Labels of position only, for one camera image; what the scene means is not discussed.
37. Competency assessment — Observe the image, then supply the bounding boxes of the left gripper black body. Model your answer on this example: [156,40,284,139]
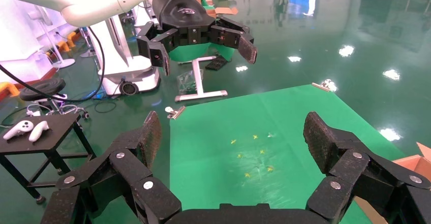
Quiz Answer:
[152,0,217,48]

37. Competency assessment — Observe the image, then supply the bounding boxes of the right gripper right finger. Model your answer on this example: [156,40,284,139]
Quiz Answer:
[303,111,431,224]

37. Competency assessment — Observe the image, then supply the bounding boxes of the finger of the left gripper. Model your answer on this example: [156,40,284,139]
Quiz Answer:
[136,22,179,77]
[210,16,259,65]

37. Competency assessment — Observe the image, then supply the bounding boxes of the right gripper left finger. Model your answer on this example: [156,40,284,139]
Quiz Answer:
[40,110,182,224]

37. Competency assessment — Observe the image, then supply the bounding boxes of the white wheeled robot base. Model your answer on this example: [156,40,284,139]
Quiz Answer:
[89,14,161,97]

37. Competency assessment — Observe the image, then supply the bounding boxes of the open brown cardboard box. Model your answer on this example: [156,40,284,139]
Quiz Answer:
[353,141,431,224]

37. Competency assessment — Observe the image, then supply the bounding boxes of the flat brown cardboard piece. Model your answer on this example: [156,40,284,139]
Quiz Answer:
[205,6,239,18]

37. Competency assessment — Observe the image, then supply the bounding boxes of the black floor tray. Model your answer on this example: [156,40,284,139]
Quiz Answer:
[205,55,230,72]

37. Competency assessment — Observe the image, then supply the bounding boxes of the green cloth on neighbouring table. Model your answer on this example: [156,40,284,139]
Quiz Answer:
[168,42,236,63]

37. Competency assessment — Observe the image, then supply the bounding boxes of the clear plastic bag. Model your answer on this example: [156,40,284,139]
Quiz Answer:
[176,69,204,95]

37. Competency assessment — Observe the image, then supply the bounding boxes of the white table leg stand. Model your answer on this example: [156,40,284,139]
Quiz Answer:
[174,55,229,103]

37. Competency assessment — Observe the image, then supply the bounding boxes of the silver binder clip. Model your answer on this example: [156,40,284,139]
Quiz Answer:
[164,105,187,120]
[311,78,337,93]

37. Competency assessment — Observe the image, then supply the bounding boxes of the small black side table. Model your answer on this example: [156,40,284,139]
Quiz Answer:
[0,113,95,205]

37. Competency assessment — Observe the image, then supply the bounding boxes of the white round-base floor stand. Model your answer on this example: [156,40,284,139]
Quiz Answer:
[34,10,76,70]

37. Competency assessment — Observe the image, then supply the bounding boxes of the white VR controller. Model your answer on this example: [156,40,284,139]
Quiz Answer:
[28,120,50,143]
[3,120,35,141]

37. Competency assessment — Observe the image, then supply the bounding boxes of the round black stool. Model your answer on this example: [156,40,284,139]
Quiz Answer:
[19,78,67,102]

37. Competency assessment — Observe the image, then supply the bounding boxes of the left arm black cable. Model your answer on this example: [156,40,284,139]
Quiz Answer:
[0,26,106,104]

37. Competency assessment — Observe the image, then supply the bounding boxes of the thin black floor cable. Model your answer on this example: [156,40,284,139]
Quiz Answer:
[94,100,117,114]

